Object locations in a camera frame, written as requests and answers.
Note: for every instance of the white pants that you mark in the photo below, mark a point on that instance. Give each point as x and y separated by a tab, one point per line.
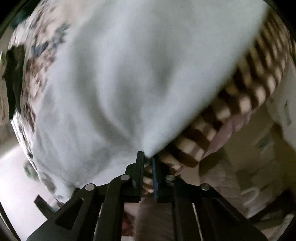
129	76

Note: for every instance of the dark green pillow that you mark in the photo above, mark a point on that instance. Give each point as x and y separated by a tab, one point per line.
15	78

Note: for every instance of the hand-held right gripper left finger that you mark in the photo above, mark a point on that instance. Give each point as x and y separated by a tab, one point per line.
140	166

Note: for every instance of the brown white checkered blanket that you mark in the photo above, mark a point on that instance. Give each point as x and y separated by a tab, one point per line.
259	78

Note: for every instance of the pink quilted cloth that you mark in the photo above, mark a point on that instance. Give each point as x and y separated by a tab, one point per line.
229	129

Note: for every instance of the floral printed blanket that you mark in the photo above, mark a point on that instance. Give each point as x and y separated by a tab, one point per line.
34	76

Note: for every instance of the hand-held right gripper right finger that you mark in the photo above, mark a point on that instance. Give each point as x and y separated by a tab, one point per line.
155	180

